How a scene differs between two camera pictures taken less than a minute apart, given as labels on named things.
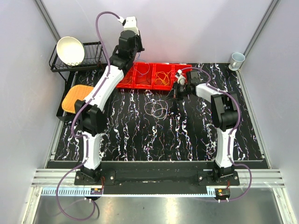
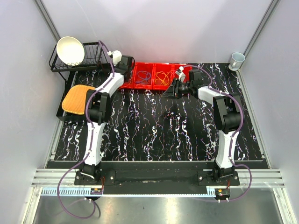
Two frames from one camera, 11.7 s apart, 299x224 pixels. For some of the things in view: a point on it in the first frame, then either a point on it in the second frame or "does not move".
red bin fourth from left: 184,69 does not move
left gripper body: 138,46 → 117,66
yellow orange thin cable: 163,77 does not move
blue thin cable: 145,61 → 144,75
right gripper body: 181,91 does not move
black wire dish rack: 93,59 does not move
